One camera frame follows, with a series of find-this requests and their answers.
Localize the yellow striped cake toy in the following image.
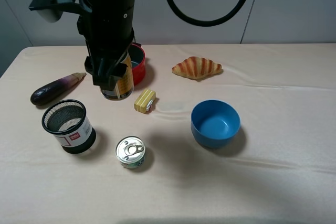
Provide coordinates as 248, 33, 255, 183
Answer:
134, 89, 156, 114

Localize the red cooking pot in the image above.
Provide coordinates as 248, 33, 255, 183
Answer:
128, 42, 146, 86

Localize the blue plastic bowl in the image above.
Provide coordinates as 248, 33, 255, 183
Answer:
191, 100, 241, 148

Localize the purple toy eggplant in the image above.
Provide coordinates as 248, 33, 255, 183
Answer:
30, 72, 87, 106

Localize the plastic croissant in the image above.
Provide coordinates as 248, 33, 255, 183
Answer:
172, 57, 223, 81

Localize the orange beverage can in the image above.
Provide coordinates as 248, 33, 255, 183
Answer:
101, 52, 134, 100

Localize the black mesh pen holder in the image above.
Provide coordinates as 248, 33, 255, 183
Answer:
41, 99, 96, 154

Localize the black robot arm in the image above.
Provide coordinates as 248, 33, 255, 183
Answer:
77, 0, 135, 90

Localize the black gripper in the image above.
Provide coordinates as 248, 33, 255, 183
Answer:
77, 3, 134, 90

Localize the small flat tin can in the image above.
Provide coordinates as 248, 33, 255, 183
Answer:
115, 136, 146, 169

